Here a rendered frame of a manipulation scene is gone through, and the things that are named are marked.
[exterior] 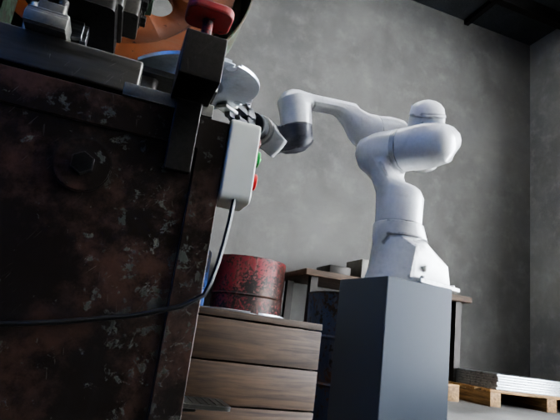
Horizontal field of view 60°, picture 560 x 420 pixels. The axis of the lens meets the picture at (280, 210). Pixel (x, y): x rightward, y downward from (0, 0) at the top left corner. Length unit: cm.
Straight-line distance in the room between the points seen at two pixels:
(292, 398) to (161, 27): 114
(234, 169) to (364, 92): 475
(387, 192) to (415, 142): 13
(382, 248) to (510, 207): 513
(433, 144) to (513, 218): 508
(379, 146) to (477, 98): 518
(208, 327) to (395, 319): 51
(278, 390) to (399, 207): 61
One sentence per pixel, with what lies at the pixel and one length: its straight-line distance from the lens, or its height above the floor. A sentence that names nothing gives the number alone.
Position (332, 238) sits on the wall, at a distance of 482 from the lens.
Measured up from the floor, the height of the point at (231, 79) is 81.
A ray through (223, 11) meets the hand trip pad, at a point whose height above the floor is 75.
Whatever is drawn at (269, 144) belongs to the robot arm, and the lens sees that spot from 139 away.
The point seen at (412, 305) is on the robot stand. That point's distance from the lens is 108.
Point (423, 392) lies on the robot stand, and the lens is 111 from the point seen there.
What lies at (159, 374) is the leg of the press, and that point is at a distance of 73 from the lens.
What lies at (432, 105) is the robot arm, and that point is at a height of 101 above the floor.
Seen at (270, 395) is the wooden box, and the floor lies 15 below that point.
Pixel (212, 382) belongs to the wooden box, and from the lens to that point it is 134.
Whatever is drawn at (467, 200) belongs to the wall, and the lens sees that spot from 583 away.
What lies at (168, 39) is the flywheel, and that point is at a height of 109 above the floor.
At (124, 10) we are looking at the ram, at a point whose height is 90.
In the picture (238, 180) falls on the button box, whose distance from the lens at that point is 76.
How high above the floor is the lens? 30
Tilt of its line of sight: 14 degrees up
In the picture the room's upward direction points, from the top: 8 degrees clockwise
